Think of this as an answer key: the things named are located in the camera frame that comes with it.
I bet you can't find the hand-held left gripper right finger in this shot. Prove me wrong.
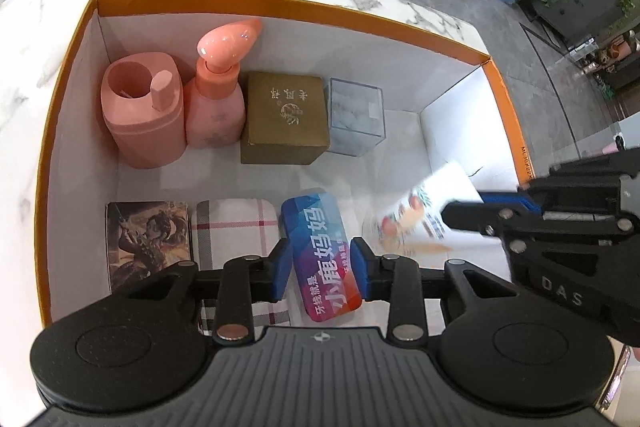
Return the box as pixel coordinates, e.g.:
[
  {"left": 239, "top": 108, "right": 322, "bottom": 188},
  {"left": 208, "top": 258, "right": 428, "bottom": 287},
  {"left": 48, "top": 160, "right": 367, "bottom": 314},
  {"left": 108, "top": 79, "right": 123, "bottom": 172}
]
[{"left": 350, "top": 237, "right": 506, "bottom": 342}]

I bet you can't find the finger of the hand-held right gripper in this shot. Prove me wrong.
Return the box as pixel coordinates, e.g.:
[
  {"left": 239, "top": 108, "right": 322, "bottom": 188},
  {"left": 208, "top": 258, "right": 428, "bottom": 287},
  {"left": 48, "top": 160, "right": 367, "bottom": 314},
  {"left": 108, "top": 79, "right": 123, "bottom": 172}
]
[
  {"left": 442, "top": 201, "right": 538, "bottom": 258},
  {"left": 477, "top": 152, "right": 640, "bottom": 217}
]

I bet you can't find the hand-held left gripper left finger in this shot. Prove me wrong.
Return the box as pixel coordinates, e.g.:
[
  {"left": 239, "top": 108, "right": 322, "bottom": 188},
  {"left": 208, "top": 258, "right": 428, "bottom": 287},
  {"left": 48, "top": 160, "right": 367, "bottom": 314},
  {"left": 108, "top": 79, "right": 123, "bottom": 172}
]
[{"left": 122, "top": 237, "right": 293, "bottom": 343}]

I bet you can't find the blue and red tin case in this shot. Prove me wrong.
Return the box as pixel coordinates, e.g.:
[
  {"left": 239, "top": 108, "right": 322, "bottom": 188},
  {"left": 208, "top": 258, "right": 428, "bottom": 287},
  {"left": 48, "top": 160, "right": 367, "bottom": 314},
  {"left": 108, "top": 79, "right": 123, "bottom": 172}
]
[{"left": 280, "top": 192, "right": 364, "bottom": 324}]

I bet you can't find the white fruit-print packet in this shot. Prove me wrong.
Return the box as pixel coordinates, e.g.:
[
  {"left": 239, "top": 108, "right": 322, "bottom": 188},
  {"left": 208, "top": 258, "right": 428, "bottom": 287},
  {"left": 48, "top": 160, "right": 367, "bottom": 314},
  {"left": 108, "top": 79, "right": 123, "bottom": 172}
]
[{"left": 367, "top": 161, "right": 484, "bottom": 259}]

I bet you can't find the orange-rimmed white cardboard box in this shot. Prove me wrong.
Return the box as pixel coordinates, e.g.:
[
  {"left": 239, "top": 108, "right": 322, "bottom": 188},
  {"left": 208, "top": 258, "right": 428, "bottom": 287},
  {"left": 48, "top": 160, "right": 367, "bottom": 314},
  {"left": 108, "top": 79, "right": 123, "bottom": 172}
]
[{"left": 34, "top": 0, "right": 531, "bottom": 339}]

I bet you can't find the pink pump bottle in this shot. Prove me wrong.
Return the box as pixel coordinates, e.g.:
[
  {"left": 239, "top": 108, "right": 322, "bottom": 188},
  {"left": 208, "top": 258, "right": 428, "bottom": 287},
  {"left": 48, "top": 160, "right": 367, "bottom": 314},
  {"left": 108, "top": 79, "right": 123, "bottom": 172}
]
[{"left": 182, "top": 18, "right": 263, "bottom": 149}]

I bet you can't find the plaid tin case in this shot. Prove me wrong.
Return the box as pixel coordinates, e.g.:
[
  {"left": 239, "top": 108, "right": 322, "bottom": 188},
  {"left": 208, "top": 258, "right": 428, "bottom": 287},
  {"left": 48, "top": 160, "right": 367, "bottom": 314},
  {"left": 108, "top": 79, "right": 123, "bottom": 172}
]
[{"left": 192, "top": 198, "right": 292, "bottom": 334}]

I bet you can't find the illustrated card box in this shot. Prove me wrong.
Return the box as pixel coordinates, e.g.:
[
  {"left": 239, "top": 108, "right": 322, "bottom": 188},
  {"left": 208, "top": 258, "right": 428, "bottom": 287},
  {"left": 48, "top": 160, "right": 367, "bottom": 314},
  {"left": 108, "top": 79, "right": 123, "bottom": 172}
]
[{"left": 105, "top": 201, "right": 194, "bottom": 294}]

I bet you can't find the brown cardboard box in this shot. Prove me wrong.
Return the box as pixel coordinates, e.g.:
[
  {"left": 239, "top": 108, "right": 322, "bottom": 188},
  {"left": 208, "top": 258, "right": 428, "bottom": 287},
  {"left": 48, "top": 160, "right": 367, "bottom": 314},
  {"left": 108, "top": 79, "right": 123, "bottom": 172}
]
[{"left": 240, "top": 71, "right": 331, "bottom": 166}]

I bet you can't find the clear acrylic box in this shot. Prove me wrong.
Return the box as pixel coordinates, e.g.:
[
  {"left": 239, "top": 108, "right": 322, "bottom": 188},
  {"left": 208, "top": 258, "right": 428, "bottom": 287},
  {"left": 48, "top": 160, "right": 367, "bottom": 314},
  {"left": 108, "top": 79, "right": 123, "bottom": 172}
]
[{"left": 327, "top": 78, "right": 387, "bottom": 156}]

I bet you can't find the dark grey cabinet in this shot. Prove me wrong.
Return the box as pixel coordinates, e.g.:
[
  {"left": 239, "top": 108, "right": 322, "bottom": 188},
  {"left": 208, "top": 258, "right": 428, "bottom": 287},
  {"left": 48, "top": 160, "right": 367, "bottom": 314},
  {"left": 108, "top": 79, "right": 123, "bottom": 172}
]
[{"left": 519, "top": 0, "right": 627, "bottom": 44}]

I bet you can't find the pink toothbrush holder cup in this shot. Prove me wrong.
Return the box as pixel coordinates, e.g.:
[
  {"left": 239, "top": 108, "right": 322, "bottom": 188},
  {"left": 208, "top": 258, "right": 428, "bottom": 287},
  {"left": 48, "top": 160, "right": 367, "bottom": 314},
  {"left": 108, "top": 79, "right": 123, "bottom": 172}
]
[{"left": 101, "top": 52, "right": 188, "bottom": 170}]

